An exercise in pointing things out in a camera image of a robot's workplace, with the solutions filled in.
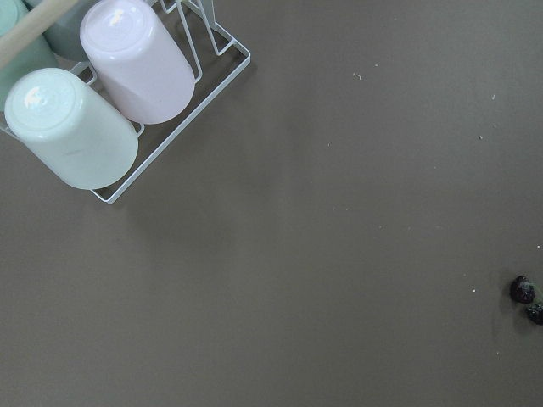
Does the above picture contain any wooden rack handle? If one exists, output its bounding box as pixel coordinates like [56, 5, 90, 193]
[1, 0, 78, 68]

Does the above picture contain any grey cup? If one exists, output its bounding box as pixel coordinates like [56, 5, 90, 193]
[44, 1, 95, 62]

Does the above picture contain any white wire cup rack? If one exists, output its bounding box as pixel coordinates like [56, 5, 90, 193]
[0, 0, 252, 205]

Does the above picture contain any pink cup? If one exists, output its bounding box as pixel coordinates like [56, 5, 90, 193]
[80, 1, 195, 125]

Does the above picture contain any white cup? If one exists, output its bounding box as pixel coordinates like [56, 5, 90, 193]
[4, 68, 138, 190]

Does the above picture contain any mint green cup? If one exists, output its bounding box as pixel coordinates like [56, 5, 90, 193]
[1, 0, 58, 112]

